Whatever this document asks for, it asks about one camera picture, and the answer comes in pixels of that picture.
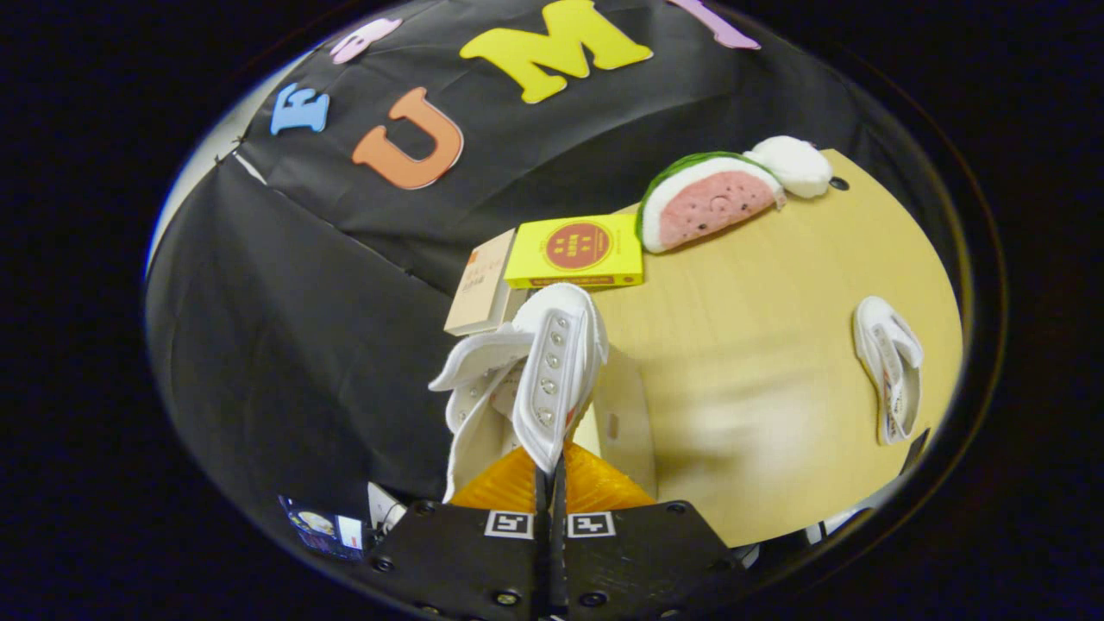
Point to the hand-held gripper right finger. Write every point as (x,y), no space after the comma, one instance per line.
(638,552)

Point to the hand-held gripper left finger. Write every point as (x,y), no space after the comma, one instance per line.
(466,552)

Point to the white shoe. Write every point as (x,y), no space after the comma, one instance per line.
(552,371)
(888,371)

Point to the white paper card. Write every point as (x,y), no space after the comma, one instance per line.
(384,509)

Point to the yellow book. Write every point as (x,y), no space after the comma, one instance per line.
(578,250)

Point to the watermelon slice plush toy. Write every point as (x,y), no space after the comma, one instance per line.
(711,203)

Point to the white plush toy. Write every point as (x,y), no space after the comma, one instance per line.
(793,164)

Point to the black table edge bracket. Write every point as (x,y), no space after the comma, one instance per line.
(916,450)

